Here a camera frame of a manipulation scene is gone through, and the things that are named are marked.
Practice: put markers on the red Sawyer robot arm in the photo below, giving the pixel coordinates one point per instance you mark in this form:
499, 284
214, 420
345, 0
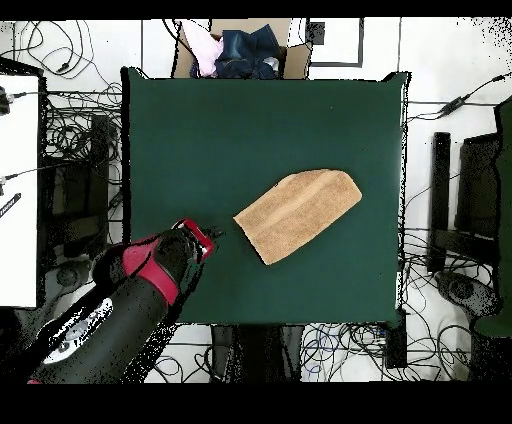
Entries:
120, 320

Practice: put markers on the black equipment stand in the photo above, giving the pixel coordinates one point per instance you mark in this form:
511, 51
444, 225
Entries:
478, 188
84, 200

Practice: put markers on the pink garment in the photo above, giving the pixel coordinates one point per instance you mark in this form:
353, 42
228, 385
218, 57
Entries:
206, 52

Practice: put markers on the orange-brown terry towel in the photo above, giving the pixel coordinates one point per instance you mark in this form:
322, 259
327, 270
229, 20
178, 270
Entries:
296, 216

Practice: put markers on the dark green fabric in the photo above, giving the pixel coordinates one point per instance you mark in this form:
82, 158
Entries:
506, 200

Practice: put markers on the dark green table cloth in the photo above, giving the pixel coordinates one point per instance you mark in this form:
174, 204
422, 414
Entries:
240, 120

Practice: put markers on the white desk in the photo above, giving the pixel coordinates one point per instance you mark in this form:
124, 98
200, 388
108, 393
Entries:
18, 200

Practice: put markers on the black power box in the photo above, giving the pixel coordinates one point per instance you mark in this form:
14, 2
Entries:
396, 340

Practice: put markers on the brown cardboard box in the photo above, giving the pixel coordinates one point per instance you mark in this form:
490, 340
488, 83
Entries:
296, 60

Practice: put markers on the dark blue jeans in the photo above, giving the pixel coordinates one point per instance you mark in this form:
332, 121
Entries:
248, 52

